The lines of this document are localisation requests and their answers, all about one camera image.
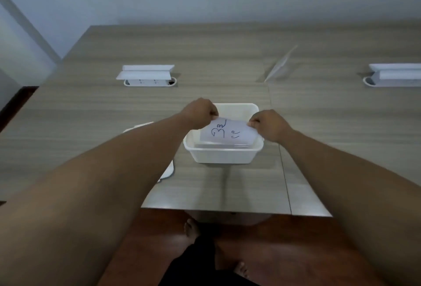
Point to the person's left hand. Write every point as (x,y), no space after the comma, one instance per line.
(197,111)

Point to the white plastic tub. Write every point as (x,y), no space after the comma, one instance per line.
(223,152)

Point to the person's left foot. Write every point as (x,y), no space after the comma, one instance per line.
(191,228)

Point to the person's right hand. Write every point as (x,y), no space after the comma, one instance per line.
(271,126)

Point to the white desk power socket box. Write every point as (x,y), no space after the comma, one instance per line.
(393,75)
(146,75)

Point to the person's right foot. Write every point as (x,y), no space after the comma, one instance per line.
(242,270)

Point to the person's left forearm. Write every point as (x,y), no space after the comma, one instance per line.
(92,190)

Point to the clear acrylic sign holder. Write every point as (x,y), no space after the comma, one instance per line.
(279,65)

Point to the person's left fingers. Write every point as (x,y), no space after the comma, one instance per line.
(212,113)

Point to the person's foot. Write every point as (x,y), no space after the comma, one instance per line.
(191,228)
(242,270)

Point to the person's right forearm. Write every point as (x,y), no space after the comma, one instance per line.
(358,190)

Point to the white paper note with handwriting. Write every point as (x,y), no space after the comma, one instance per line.
(227,131)

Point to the person's legs in black trousers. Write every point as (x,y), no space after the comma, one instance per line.
(204,262)

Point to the person's right fingers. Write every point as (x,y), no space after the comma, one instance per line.
(255,123)

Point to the white container lid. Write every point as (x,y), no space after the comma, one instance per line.
(166,170)

